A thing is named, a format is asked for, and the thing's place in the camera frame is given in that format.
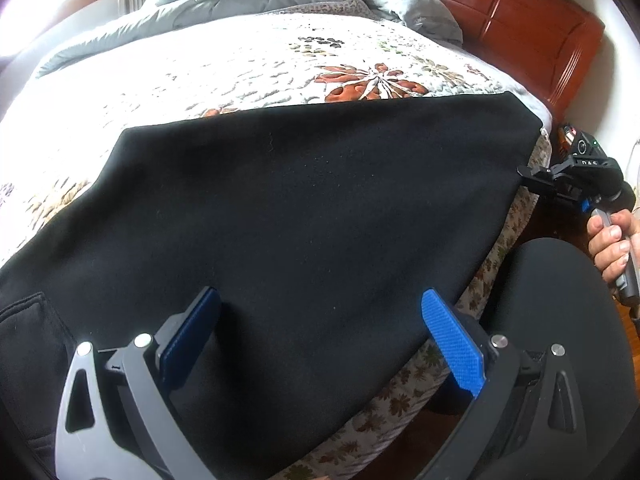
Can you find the person's right hand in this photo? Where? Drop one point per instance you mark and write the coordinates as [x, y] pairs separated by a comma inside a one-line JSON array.
[[612, 257]]

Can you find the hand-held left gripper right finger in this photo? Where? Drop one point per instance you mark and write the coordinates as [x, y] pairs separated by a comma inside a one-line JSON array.
[[452, 342]]

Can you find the floral quilted bedspread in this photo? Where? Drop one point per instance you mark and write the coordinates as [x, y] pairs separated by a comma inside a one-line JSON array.
[[225, 75]]

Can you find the person's black-clad leg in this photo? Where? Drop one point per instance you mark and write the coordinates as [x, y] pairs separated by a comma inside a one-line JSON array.
[[550, 300]]

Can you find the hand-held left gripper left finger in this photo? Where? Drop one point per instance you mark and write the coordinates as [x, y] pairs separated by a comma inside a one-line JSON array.
[[192, 332]]

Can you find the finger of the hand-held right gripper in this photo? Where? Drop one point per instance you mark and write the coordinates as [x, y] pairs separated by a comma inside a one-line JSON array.
[[534, 173], [542, 189]]

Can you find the wooden headboard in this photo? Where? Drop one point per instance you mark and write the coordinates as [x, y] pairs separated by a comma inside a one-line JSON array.
[[525, 25]]

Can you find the black pants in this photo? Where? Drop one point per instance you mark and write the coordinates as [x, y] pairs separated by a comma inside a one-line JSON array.
[[300, 220]]

